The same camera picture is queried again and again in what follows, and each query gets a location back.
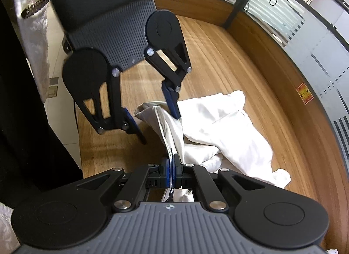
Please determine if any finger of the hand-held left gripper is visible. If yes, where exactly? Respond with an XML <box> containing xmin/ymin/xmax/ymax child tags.
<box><xmin>144</xmin><ymin>34</ymin><xmax>192</xmax><ymax>120</ymax></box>
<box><xmin>76</xmin><ymin>67</ymin><xmax>148</xmax><ymax>146</ymax></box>

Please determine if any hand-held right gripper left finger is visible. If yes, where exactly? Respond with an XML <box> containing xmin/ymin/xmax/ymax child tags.
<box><xmin>76</xmin><ymin>158</ymin><xmax>173</xmax><ymax>211</ymax></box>

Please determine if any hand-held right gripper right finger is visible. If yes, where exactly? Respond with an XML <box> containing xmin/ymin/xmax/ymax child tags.
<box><xmin>174</xmin><ymin>155</ymin><xmax>267</xmax><ymax>213</ymax></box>

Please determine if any white cloth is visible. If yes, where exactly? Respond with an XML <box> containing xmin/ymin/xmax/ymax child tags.
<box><xmin>133</xmin><ymin>90</ymin><xmax>292</xmax><ymax>202</ymax></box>

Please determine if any person's white patterned garment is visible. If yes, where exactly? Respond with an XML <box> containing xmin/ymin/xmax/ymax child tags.
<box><xmin>9</xmin><ymin>0</ymin><xmax>51</xmax><ymax>103</ymax></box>

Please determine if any person's black clothing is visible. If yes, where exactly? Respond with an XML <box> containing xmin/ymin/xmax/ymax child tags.
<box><xmin>0</xmin><ymin>0</ymin><xmax>83</xmax><ymax>209</ymax></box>

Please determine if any red and yellow sticker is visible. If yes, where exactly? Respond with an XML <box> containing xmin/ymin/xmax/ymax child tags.
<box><xmin>296</xmin><ymin>83</ymin><xmax>313</xmax><ymax>105</ymax></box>

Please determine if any frosted glass partition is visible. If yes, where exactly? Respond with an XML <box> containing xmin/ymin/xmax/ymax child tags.
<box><xmin>183</xmin><ymin>0</ymin><xmax>349</xmax><ymax>162</ymax></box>

